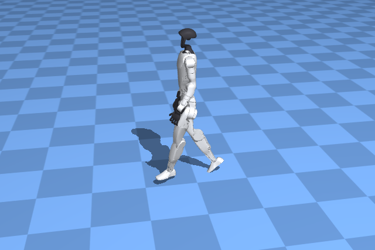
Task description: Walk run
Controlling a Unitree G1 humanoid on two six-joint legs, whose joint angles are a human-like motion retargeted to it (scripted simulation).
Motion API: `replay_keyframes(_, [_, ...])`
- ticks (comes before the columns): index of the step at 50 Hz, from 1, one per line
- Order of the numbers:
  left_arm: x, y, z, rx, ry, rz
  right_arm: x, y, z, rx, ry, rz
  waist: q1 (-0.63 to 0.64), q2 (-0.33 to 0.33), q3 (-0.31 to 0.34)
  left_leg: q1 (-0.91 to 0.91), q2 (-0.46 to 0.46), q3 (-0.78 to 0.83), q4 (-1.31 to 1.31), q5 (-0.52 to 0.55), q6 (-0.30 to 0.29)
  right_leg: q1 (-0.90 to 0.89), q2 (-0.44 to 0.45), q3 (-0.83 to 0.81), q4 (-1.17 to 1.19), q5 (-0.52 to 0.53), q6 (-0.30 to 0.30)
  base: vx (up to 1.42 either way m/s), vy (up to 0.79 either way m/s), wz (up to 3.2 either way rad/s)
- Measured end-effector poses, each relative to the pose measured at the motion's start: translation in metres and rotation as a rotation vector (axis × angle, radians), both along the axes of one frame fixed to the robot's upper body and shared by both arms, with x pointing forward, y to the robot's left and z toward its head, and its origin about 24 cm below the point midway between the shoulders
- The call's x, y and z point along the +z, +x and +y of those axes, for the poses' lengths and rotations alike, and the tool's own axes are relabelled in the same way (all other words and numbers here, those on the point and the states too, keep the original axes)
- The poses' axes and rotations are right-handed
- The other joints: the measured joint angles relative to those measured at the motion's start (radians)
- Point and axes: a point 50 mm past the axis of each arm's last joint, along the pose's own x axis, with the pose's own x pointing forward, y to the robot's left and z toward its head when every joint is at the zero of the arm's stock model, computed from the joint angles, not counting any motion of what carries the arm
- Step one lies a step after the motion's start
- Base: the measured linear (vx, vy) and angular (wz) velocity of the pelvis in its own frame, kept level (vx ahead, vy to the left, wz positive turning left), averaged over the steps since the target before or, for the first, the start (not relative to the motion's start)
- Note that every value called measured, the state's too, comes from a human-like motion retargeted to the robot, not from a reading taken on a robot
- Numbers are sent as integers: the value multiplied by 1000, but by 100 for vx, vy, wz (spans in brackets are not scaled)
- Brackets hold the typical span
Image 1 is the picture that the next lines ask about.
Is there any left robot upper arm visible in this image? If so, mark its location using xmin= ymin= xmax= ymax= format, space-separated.
xmin=185 ymin=56 xmax=196 ymax=89

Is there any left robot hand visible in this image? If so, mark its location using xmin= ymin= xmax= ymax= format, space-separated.
xmin=169 ymin=108 xmax=185 ymax=126

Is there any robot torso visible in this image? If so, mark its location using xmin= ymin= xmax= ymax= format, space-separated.
xmin=177 ymin=50 xmax=197 ymax=109

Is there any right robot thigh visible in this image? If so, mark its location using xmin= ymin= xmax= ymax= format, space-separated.
xmin=178 ymin=101 xmax=203 ymax=141

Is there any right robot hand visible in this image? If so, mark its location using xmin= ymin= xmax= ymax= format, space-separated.
xmin=173 ymin=91 xmax=180 ymax=111

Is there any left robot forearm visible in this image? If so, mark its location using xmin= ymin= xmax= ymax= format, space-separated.
xmin=177 ymin=84 xmax=195 ymax=112

